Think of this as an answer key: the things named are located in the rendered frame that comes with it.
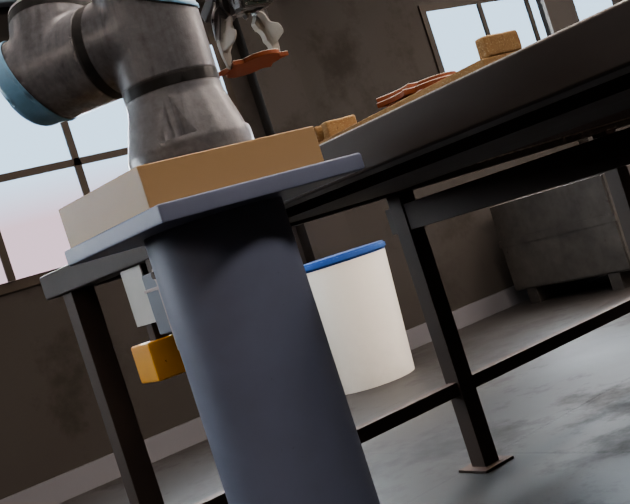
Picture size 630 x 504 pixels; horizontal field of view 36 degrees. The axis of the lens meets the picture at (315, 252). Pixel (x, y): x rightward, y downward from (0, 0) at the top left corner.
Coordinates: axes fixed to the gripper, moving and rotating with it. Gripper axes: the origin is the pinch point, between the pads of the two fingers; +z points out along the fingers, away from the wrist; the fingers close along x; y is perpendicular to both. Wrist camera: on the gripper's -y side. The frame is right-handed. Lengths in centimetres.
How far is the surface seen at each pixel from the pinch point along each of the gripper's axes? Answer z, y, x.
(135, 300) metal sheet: 38, -33, -23
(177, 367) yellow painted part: 53, -27, -20
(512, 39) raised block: 15, 69, -4
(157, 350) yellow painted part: 48, -27, -23
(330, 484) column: 58, 63, -43
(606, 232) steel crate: 95, -232, 335
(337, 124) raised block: 17.1, 29.6, -5.8
